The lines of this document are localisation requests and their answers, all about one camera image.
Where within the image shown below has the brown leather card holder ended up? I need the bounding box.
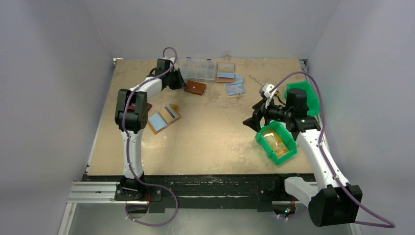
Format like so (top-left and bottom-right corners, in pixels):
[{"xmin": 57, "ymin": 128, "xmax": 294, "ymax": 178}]
[{"xmin": 184, "ymin": 80, "xmax": 206, "ymax": 95}]

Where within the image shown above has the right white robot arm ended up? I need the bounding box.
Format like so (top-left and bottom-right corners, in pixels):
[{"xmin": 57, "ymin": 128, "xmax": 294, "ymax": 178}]
[{"xmin": 243, "ymin": 85, "xmax": 363, "ymax": 227}]

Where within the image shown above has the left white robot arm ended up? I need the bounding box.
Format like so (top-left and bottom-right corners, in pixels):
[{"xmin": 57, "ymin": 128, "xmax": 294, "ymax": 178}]
[{"xmin": 115, "ymin": 57, "xmax": 185, "ymax": 201}]

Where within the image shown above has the green bin with cards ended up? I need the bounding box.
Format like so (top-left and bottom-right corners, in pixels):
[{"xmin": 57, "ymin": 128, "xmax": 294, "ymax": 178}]
[{"xmin": 255, "ymin": 121, "xmax": 298, "ymax": 165}]

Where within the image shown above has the blue transparent card sleeve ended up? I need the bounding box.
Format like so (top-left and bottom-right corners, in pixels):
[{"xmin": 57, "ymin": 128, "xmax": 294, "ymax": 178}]
[{"xmin": 224, "ymin": 74, "xmax": 246, "ymax": 98}]

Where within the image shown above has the open tan card holder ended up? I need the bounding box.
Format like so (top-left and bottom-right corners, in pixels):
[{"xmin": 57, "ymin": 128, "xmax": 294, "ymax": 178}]
[{"xmin": 148, "ymin": 104, "xmax": 182, "ymax": 134}]

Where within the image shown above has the open brown card holder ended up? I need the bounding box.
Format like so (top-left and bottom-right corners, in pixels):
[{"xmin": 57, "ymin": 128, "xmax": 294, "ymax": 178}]
[{"xmin": 216, "ymin": 62, "xmax": 235, "ymax": 83}]

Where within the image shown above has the dark red card holder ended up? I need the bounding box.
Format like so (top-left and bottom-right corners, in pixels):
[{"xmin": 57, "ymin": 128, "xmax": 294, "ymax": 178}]
[{"xmin": 128, "ymin": 103, "xmax": 152, "ymax": 111}]

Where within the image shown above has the yellow black screwdriver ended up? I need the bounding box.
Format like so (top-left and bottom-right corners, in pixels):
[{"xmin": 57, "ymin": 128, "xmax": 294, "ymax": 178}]
[{"xmin": 249, "ymin": 75, "xmax": 279, "ymax": 96}]

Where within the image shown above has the clear plastic organizer box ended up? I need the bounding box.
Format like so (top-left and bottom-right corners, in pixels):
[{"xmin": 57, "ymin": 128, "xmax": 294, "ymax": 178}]
[{"xmin": 179, "ymin": 57, "xmax": 216, "ymax": 83}]

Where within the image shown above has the green bin far right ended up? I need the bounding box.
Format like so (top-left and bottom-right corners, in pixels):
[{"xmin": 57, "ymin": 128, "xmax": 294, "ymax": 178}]
[{"xmin": 284, "ymin": 81, "xmax": 321, "ymax": 116}]

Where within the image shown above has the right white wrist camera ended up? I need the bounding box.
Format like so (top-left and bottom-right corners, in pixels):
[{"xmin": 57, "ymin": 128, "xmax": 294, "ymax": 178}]
[{"xmin": 259, "ymin": 83, "xmax": 277, "ymax": 99}]

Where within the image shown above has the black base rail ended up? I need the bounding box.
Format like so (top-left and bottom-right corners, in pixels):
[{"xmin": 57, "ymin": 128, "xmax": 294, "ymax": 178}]
[{"xmin": 81, "ymin": 174, "xmax": 317, "ymax": 214}]

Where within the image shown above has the aluminium frame rail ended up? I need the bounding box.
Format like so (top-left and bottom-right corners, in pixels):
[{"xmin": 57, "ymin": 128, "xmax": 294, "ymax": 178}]
[{"xmin": 58, "ymin": 182, "xmax": 125, "ymax": 235}]

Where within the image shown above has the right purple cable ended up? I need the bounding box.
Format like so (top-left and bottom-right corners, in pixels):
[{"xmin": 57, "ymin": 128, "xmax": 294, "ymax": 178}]
[{"xmin": 270, "ymin": 71, "xmax": 396, "ymax": 229}]

